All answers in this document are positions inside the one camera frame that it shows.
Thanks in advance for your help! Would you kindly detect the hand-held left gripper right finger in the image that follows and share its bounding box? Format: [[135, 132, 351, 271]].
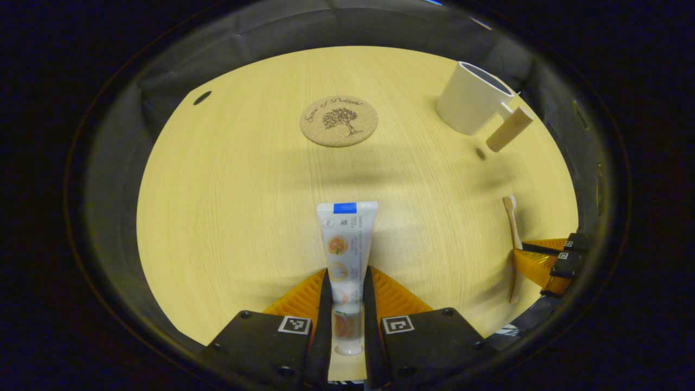
[[362, 266, 489, 389]]

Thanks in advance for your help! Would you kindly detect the white toothpaste tube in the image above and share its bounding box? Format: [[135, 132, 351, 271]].
[[316, 201, 378, 356]]

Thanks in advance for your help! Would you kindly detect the wooden toothbrush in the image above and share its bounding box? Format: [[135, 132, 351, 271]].
[[502, 195, 525, 304]]

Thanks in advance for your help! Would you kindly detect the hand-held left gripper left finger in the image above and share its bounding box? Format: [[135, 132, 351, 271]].
[[204, 267, 332, 389]]

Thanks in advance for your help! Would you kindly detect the black backdrop cloth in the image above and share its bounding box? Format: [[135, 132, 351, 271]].
[[81, 0, 606, 354]]

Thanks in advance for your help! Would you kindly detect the white cup with wooden handle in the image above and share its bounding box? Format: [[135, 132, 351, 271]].
[[435, 61, 535, 153]]

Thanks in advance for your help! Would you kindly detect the round cork coaster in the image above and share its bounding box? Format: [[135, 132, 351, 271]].
[[300, 96, 379, 148]]

